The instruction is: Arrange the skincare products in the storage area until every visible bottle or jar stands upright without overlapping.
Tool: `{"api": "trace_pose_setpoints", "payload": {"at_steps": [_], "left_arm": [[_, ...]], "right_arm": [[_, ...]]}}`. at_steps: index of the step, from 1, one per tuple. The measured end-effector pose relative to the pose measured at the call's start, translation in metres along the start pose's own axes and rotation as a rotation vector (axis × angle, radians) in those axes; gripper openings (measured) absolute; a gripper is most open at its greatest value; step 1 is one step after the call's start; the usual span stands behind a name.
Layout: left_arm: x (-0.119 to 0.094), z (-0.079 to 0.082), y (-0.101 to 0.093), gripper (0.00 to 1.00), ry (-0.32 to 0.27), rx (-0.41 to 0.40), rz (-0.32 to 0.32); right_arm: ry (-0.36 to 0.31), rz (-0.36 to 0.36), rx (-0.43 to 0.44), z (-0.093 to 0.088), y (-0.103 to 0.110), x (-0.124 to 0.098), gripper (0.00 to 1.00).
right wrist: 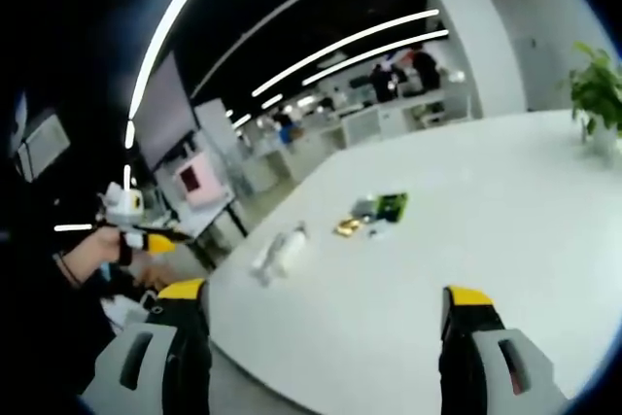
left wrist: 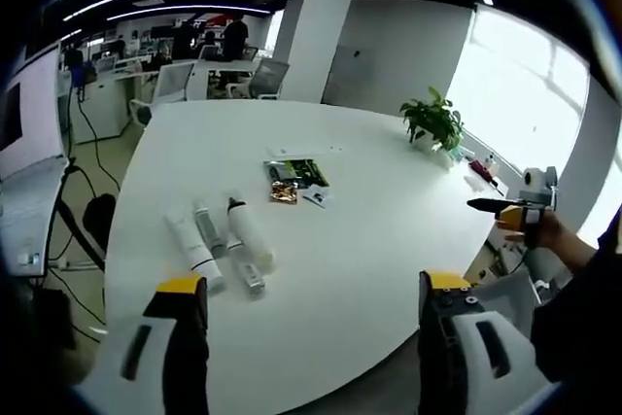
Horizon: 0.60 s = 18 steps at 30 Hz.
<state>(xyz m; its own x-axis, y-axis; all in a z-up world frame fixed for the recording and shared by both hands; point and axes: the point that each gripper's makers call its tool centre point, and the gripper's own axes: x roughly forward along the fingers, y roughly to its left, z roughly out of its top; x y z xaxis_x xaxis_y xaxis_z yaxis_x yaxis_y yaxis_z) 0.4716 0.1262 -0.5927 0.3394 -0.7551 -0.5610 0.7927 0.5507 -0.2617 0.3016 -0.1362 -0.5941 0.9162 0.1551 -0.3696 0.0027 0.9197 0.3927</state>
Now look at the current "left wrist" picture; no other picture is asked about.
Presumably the grey mesh office chair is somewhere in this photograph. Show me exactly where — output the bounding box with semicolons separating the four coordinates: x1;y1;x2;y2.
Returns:
249;58;292;101

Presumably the white skincare tube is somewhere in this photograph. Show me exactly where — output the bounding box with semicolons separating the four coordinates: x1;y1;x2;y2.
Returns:
161;212;226;294

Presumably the grey skincare tube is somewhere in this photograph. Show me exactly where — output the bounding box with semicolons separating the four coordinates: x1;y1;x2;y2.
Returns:
192;199;229;259

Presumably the black chair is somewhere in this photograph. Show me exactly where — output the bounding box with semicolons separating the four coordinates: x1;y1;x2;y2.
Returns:
82;192;119;254

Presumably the green potted plant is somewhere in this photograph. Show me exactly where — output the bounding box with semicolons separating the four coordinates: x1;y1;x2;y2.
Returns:
398;86;467;164

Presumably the white office desk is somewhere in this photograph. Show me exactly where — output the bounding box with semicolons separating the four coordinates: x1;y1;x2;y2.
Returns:
67;69;161;145

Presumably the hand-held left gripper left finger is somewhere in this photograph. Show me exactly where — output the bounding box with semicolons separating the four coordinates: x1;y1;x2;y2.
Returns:
80;274;212;415

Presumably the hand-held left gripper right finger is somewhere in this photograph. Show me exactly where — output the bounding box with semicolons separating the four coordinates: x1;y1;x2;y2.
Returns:
418;268;556;415

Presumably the white skincare bottle black cap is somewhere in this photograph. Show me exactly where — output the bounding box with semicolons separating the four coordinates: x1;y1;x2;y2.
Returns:
225;196;276;271

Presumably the red object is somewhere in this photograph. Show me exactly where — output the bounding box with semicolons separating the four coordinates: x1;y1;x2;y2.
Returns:
467;158;493;179

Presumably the person's right hand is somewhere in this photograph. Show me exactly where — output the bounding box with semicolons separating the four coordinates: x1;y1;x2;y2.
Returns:
503;209;587;268

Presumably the small white packet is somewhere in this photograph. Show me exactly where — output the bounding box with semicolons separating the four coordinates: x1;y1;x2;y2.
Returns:
301;184;336;209

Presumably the black cable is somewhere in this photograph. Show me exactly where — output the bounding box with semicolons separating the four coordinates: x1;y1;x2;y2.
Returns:
71;86;122;192

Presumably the small clear skincare bottle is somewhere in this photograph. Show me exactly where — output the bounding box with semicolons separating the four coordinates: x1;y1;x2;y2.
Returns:
226;239;267;296

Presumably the white paper sheet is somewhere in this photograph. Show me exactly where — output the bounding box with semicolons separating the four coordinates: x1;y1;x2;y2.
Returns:
265;143;347;157

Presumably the green and black packet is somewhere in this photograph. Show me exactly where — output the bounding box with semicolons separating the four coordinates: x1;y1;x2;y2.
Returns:
262;157;332;190

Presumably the gold foil packet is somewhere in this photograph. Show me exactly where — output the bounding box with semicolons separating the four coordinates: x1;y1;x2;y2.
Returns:
267;180;301;206

